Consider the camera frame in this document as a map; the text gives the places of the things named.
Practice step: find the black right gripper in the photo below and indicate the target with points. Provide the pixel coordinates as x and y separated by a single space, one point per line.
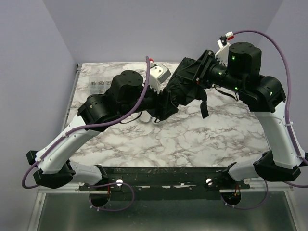
202 68

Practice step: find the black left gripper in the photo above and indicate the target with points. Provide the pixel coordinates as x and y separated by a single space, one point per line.
158 105

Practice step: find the black umbrella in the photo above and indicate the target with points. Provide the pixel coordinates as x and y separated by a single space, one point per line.
185 91

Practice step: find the beige zippered umbrella case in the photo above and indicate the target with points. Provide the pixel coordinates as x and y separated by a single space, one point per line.
146 118

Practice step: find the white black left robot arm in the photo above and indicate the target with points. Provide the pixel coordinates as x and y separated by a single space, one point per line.
129 92

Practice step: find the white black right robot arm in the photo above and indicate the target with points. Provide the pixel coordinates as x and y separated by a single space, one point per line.
264 96

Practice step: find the clear plastic screw organizer box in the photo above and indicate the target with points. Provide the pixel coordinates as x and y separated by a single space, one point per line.
99 85

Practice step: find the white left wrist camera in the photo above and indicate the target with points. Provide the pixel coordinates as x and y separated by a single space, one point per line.
159 73

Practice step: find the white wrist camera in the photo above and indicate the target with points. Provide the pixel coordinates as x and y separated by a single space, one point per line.
159 73
224 43

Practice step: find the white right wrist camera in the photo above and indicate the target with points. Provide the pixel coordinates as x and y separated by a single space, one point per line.
224 43

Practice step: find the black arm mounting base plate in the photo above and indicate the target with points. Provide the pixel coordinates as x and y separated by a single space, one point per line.
164 183

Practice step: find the aluminium front rail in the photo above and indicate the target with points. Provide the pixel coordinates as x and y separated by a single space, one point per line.
259 186

